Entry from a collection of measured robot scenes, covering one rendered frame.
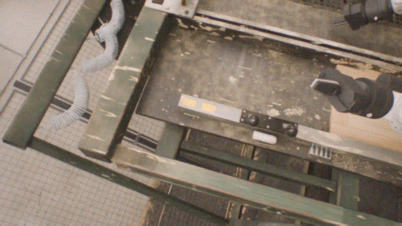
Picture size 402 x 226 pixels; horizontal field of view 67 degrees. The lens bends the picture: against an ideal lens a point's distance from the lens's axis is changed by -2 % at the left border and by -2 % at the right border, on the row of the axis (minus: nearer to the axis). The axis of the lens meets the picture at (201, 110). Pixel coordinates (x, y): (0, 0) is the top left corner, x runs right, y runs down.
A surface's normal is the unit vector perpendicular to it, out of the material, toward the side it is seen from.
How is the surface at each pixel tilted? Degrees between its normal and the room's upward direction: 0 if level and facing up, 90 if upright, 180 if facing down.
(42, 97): 90
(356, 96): 89
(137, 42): 59
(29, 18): 90
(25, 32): 90
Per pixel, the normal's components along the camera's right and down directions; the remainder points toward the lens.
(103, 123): 0.03, -0.42
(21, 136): 0.51, -0.23
